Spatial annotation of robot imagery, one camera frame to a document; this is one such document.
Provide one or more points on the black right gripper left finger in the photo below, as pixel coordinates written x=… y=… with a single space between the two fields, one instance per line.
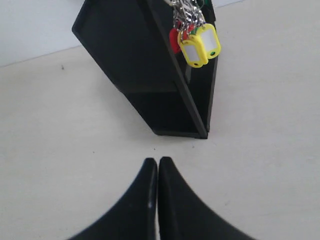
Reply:
x=133 y=215

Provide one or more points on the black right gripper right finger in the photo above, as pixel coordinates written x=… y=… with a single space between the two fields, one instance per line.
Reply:
x=182 y=215

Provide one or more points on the bunch of coloured key tags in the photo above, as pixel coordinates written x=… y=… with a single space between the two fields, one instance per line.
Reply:
x=192 y=34

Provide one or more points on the black two-tier metal rack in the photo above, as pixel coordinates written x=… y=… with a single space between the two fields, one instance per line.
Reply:
x=129 y=40

